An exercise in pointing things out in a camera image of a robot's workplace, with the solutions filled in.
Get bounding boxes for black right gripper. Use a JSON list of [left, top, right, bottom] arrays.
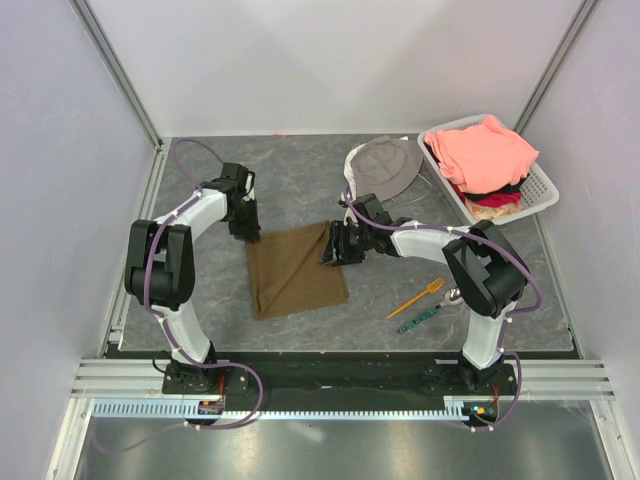
[[319, 220, 372, 266]]

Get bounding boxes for brown cloth napkin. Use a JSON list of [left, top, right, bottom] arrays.
[[246, 221, 349, 320]]

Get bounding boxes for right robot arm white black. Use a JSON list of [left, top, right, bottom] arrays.
[[320, 194, 537, 394]]

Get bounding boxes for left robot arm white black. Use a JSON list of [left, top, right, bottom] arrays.
[[124, 163, 260, 395]]

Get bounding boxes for grey bucket hat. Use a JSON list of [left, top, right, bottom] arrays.
[[343, 136, 423, 201]]

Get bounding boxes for orange plastic fork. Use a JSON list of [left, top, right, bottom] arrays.
[[385, 277, 446, 320]]

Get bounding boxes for salmon pink folded garment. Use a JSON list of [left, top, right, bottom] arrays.
[[424, 115, 539, 194]]

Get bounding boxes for red and dark clothes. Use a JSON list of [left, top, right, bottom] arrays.
[[450, 178, 525, 220]]

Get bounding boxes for white plastic laundry basket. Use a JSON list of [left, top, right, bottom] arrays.
[[417, 113, 559, 225]]

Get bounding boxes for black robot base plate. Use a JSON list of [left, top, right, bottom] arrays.
[[152, 352, 517, 398]]

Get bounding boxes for spoon with green handle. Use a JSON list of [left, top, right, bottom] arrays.
[[396, 287, 463, 335]]

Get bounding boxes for grey slotted cable duct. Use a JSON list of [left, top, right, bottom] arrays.
[[93, 397, 487, 421]]

